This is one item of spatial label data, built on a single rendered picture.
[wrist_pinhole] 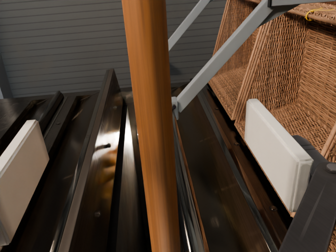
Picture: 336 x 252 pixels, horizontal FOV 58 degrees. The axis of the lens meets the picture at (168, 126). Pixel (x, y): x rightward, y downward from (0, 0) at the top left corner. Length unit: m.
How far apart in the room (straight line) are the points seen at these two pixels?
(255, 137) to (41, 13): 3.54
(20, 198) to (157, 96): 0.11
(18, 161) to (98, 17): 3.40
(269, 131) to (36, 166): 0.13
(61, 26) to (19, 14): 0.44
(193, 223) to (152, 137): 0.16
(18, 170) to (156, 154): 0.12
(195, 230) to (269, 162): 0.21
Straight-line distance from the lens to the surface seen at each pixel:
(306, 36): 1.29
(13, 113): 1.83
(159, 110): 0.23
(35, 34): 3.72
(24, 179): 0.18
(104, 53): 3.59
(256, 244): 0.84
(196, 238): 0.35
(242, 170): 1.09
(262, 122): 0.17
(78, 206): 0.78
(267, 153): 0.17
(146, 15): 0.21
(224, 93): 1.60
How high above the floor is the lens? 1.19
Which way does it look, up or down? 3 degrees down
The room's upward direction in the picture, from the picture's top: 96 degrees counter-clockwise
